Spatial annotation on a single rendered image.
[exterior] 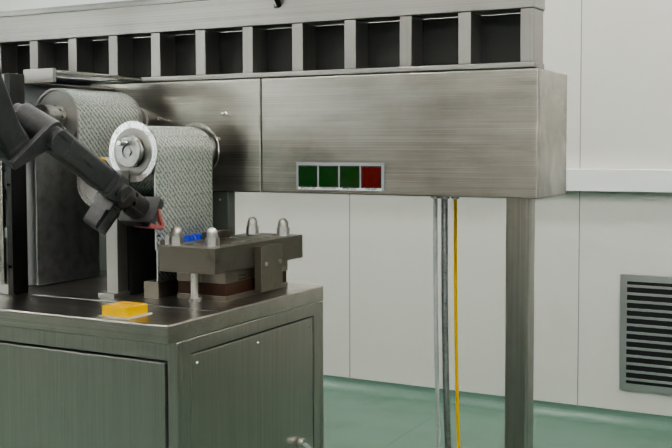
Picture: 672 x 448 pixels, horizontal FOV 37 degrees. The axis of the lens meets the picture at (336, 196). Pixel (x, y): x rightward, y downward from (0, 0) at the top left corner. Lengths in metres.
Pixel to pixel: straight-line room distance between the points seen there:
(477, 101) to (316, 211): 2.94
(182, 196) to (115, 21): 0.66
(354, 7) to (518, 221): 0.67
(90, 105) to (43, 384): 0.72
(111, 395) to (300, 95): 0.90
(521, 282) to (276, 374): 0.64
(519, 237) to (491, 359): 2.46
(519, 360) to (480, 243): 2.34
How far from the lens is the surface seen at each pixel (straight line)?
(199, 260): 2.34
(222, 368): 2.28
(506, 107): 2.38
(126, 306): 2.20
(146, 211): 2.39
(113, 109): 2.71
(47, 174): 2.73
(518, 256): 2.55
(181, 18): 2.83
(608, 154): 4.70
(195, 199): 2.58
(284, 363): 2.51
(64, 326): 2.27
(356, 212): 5.15
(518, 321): 2.57
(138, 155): 2.45
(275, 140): 2.64
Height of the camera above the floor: 1.27
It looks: 3 degrees down
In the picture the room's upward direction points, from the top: straight up
